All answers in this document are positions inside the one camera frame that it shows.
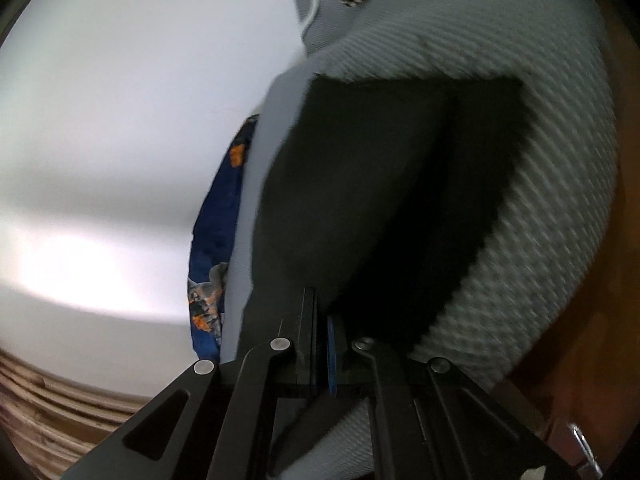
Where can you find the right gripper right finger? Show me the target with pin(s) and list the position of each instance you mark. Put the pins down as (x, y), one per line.
(428, 420)

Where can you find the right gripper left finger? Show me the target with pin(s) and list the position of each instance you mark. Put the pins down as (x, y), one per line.
(215, 421)

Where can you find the black pants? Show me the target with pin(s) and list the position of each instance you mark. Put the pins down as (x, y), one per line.
(380, 200)

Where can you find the beige curtain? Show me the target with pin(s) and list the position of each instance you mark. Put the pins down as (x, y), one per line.
(52, 422)

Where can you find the navy floral blanket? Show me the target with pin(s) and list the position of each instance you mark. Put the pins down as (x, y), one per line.
(212, 243)

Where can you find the grey mesh mattress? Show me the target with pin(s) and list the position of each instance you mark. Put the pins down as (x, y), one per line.
(557, 206)

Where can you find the grey pillow white trim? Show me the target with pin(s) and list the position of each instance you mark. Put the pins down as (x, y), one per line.
(322, 22)

